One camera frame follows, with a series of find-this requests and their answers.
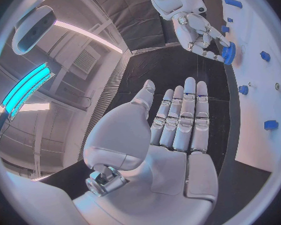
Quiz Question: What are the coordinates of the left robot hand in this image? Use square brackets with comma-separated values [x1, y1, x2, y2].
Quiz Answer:
[71, 76, 220, 225]

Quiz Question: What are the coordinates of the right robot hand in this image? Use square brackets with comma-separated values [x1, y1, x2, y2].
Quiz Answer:
[171, 11, 232, 63]

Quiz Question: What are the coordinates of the blue gear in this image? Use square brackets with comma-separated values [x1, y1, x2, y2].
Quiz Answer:
[221, 41, 237, 66]

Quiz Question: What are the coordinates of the white task board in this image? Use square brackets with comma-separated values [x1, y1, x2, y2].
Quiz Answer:
[220, 0, 281, 173]

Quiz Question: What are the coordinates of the long blue block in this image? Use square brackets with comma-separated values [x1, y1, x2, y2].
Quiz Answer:
[223, 0, 244, 9]

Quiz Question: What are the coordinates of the small blue toothed knob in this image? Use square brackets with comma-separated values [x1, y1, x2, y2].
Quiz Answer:
[238, 84, 250, 96]

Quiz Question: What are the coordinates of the blue peg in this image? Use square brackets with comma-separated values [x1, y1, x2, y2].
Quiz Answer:
[259, 50, 272, 63]

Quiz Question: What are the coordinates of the glowing light bar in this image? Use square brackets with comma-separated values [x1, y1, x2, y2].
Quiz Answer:
[0, 61, 57, 121]

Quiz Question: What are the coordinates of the white oval robot head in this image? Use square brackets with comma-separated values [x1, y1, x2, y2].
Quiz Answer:
[11, 5, 58, 56]

